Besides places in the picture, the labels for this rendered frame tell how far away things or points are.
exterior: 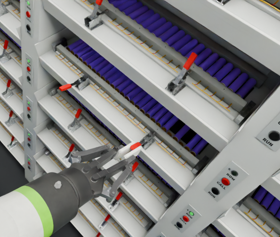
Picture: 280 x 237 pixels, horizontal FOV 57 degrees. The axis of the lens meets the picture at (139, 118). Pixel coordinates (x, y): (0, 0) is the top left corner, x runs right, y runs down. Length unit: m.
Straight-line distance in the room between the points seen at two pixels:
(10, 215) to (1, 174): 1.25
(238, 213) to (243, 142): 0.24
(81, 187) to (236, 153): 0.30
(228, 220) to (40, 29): 0.73
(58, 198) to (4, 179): 1.20
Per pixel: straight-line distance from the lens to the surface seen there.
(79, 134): 0.92
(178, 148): 0.68
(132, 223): 1.02
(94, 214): 1.22
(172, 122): 0.72
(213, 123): 0.54
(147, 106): 0.73
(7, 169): 1.66
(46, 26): 0.86
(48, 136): 1.16
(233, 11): 0.46
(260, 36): 0.45
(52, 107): 1.00
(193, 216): 0.72
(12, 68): 1.16
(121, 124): 0.72
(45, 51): 0.90
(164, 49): 0.61
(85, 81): 0.78
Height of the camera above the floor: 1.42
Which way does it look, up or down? 43 degrees down
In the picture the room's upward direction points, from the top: 24 degrees clockwise
